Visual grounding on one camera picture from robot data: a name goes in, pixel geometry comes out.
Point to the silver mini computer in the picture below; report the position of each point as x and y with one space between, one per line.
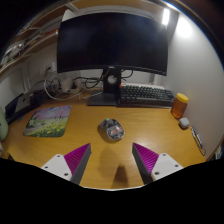
22 102

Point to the pale green rounded object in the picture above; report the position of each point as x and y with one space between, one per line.
2 125

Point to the amber jar yellow lid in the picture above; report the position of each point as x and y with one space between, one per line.
179 107

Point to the wooden wall shelf unit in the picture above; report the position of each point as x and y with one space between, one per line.
33 37

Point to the silver pen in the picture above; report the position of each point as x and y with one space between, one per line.
197 138

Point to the black computer monitor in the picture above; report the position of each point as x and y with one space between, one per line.
110 43

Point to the small white earbuds case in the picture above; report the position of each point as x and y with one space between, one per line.
184 123

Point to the white power strip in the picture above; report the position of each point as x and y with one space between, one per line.
68 85

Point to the transparent computer mouse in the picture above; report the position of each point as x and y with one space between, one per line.
112 129

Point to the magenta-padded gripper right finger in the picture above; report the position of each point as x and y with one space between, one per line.
165 165

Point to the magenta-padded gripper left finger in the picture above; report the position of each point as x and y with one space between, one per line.
58 165

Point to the white wall socket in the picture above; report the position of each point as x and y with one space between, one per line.
52 66

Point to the floral printed mouse pad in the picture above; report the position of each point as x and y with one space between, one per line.
46 121

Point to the black mechanical keyboard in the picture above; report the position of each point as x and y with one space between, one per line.
146 95

